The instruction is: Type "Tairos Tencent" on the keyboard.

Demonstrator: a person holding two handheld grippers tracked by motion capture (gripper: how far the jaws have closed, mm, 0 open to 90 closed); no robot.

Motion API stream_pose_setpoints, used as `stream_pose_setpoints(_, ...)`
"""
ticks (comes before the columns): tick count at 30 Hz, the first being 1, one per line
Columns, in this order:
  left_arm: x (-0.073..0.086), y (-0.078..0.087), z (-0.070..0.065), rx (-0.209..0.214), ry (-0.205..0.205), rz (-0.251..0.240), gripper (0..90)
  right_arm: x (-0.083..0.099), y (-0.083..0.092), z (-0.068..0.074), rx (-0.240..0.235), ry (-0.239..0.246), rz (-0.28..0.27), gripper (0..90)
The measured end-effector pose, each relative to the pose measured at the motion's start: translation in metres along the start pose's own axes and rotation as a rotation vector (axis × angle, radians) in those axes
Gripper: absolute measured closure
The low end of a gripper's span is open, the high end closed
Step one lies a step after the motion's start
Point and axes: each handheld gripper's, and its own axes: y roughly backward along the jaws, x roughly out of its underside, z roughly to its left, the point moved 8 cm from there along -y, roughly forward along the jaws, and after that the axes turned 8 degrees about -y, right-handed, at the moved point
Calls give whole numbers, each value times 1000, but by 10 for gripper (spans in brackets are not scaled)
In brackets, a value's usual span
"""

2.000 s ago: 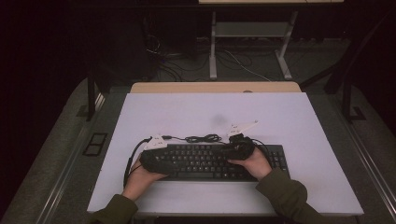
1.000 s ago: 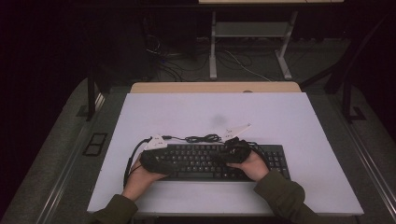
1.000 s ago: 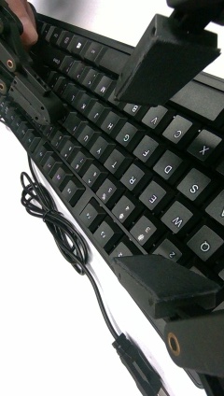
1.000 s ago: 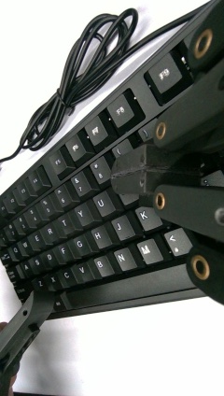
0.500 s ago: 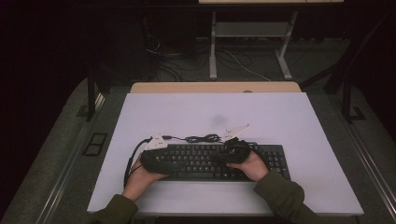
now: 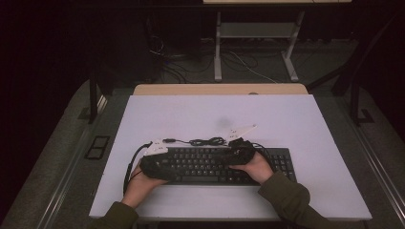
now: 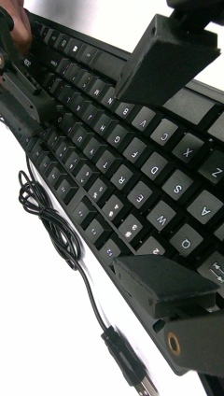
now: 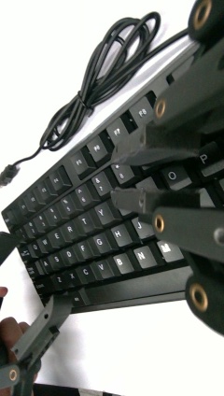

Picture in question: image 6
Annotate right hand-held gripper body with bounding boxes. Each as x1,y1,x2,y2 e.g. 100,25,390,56
226,124,258,167

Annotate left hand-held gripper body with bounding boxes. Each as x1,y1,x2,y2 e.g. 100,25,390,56
139,137,181,183

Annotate black keyboard usb cable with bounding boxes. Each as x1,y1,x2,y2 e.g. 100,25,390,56
161,136,231,148

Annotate black computer keyboard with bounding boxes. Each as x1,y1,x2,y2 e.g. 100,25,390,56
149,146,298,187

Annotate person's right hand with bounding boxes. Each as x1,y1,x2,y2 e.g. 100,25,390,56
228,152,275,186

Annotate person's left hand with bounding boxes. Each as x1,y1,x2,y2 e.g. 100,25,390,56
121,161,169,210

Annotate white table board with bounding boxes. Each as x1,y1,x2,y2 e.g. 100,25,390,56
89,94,373,221

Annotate black metal stand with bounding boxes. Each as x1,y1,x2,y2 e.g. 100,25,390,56
87,75,108,126
349,79,375,127

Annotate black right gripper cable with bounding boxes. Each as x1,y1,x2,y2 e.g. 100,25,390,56
251,142,275,170

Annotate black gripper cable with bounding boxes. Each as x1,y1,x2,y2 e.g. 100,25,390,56
251,142,275,170
122,141,154,196

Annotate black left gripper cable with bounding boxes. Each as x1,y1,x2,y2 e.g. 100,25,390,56
122,141,154,196

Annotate black floor socket frame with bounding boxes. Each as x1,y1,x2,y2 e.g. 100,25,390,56
83,135,111,160

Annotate white floor cable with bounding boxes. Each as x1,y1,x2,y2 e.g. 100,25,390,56
228,51,279,84

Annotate black floor cables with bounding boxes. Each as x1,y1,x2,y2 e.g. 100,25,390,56
148,34,215,84

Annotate white metal desk frame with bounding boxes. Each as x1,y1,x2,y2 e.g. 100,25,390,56
213,10,306,83

